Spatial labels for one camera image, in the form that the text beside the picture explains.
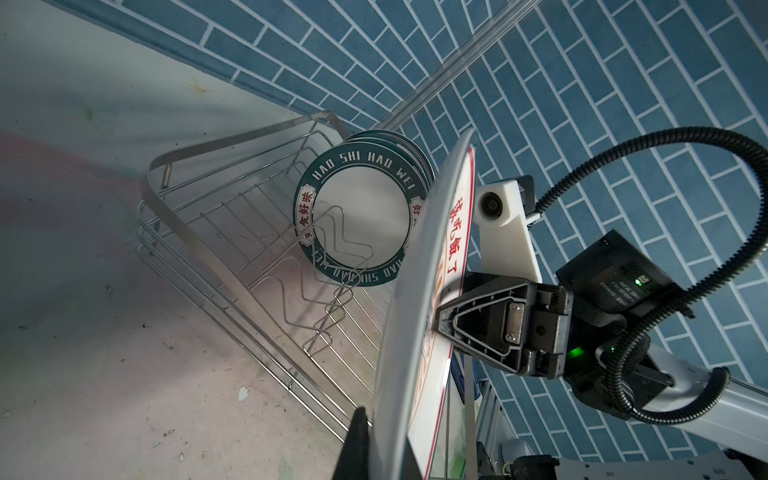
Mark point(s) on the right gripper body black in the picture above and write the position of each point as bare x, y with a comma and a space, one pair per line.
546, 322

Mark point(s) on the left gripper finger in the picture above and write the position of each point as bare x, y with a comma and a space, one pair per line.
353, 461

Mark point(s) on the white plate orange sunburst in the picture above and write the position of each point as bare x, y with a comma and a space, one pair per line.
414, 362

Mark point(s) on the plate in rack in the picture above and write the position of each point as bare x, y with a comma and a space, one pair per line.
404, 141
386, 142
355, 209

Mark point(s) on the rear plate in rack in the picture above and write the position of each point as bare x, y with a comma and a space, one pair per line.
404, 141

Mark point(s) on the metal wire dish rack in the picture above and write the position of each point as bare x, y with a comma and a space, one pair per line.
227, 224

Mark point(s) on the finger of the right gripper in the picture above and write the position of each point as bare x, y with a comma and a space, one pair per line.
491, 320

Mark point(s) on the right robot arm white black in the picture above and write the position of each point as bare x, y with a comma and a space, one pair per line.
570, 331

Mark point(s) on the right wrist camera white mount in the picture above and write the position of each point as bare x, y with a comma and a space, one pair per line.
503, 212

